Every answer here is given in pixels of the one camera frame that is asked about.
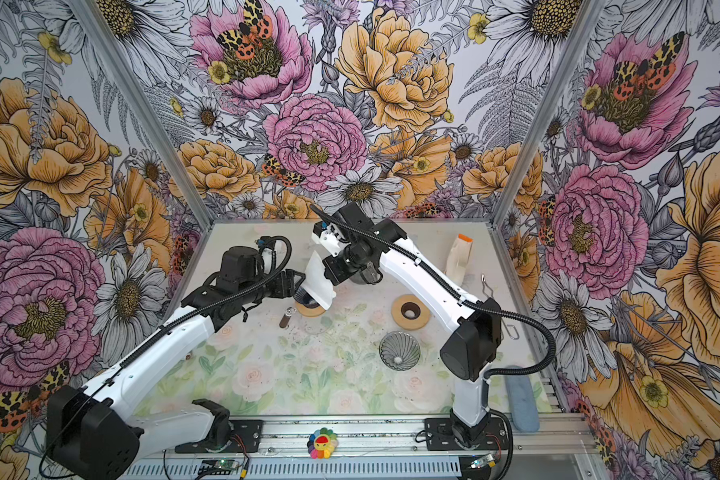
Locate clear glass carafe wooden handle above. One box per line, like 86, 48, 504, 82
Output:
278, 304, 332, 335

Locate grey glass dripper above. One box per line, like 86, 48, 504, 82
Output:
378, 331, 421, 371

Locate white paper coffee filter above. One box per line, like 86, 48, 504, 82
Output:
301, 252, 336, 310

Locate blue glass dripper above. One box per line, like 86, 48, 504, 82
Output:
293, 287, 318, 308

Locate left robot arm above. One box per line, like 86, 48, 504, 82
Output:
43, 236, 304, 479

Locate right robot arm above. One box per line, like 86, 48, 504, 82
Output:
302, 204, 501, 449

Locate orange white coffee bag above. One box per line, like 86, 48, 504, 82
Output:
445, 234, 473, 286

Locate metal tongs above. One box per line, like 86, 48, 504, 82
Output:
481, 274, 520, 340

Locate colourful flower toy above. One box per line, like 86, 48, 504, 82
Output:
307, 427, 339, 459

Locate green circuit board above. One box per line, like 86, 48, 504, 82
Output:
199, 458, 247, 475

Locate blue grey oval stone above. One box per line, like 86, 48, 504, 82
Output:
504, 375, 541, 433

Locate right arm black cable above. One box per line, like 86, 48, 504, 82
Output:
310, 205, 557, 378

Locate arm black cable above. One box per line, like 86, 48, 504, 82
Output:
310, 205, 557, 378
38, 235, 293, 480

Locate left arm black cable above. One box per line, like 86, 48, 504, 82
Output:
38, 235, 293, 480

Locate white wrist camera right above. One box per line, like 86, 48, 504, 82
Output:
311, 221, 345, 257

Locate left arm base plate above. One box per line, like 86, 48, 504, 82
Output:
174, 419, 264, 454

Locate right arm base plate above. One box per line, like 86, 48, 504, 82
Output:
415, 416, 510, 451

